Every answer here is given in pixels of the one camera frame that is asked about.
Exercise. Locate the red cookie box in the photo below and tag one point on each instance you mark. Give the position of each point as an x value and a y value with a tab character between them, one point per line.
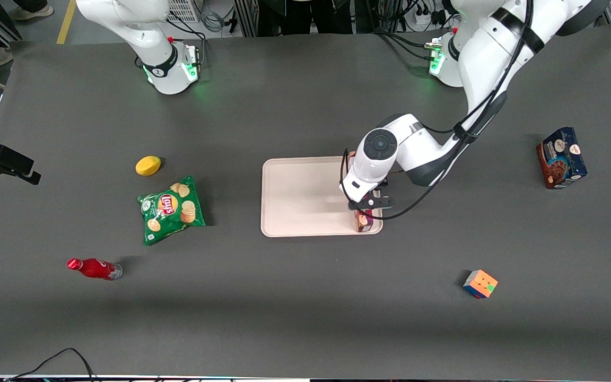
364	222

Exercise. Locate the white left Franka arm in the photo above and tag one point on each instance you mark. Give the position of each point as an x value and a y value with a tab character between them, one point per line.
491	53

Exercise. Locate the pale pink plastic tray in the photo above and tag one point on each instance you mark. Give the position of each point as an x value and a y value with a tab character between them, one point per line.
295	196

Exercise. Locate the blue cookie box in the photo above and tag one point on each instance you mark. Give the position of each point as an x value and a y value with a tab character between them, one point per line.
563	159

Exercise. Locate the white ventilated box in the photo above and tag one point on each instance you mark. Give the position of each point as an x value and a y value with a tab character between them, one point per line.
183	10

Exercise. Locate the yellow lemon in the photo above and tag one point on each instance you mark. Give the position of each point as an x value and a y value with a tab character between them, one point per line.
148	166

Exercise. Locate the red cola bottle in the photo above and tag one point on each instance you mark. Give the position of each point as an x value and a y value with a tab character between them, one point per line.
96	269

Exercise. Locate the colourful Rubik's cube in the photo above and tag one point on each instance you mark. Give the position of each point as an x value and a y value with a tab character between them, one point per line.
480	284

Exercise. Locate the green Lays chips bag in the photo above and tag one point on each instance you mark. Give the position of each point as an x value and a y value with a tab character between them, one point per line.
170	209

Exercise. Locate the white power strip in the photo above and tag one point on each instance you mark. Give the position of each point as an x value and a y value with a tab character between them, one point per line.
422	20

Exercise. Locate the person in dark trousers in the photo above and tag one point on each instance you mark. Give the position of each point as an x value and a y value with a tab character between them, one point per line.
311	16

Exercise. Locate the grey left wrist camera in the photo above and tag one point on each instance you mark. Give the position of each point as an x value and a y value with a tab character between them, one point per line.
380	202

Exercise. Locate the aluminium frame post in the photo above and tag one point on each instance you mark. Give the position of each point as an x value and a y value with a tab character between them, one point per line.
244	18

